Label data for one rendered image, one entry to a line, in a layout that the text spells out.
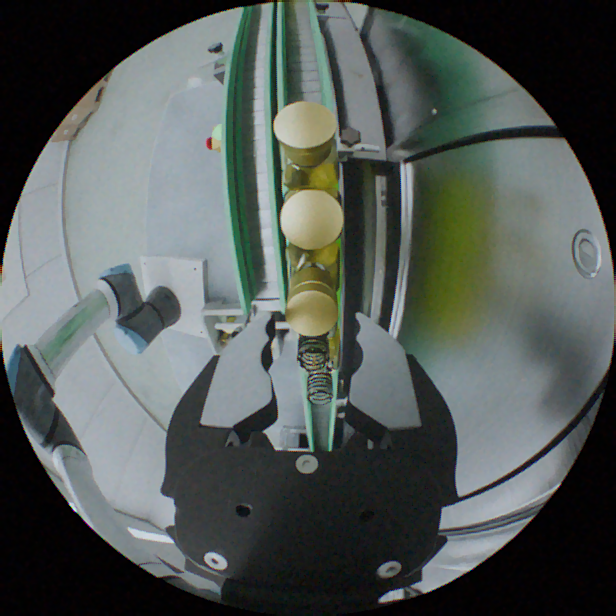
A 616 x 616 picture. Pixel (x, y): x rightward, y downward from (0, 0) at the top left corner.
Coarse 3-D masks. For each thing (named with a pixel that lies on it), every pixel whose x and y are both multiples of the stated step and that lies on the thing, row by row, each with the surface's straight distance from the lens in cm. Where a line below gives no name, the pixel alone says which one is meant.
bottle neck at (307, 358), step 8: (304, 336) 18; (312, 336) 18; (320, 336) 18; (304, 344) 17; (312, 344) 17; (320, 344) 17; (328, 344) 19; (304, 352) 17; (312, 352) 20; (320, 352) 17; (328, 352) 18; (304, 360) 18; (312, 360) 19; (320, 360) 19; (328, 360) 18; (304, 368) 18; (312, 368) 18; (320, 368) 18
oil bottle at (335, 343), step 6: (336, 336) 25; (330, 342) 25; (336, 342) 25; (330, 348) 24; (336, 348) 25; (330, 354) 24; (336, 354) 25; (330, 360) 25; (336, 360) 25; (336, 366) 26; (306, 372) 26
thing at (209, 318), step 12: (204, 312) 58; (216, 312) 56; (228, 312) 54; (240, 312) 53; (264, 312) 51; (204, 324) 61; (216, 336) 66; (276, 336) 55; (216, 348) 66; (276, 348) 57
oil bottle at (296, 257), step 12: (288, 252) 20; (300, 252) 19; (312, 252) 19; (324, 252) 19; (336, 252) 19; (288, 264) 19; (300, 264) 19; (324, 264) 19; (336, 264) 19; (288, 276) 20; (336, 276) 19; (288, 288) 21; (336, 288) 20
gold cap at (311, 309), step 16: (304, 272) 15; (320, 272) 15; (304, 288) 12; (320, 288) 12; (288, 304) 12; (304, 304) 12; (320, 304) 12; (336, 304) 12; (288, 320) 13; (304, 320) 13; (320, 320) 13; (336, 320) 13
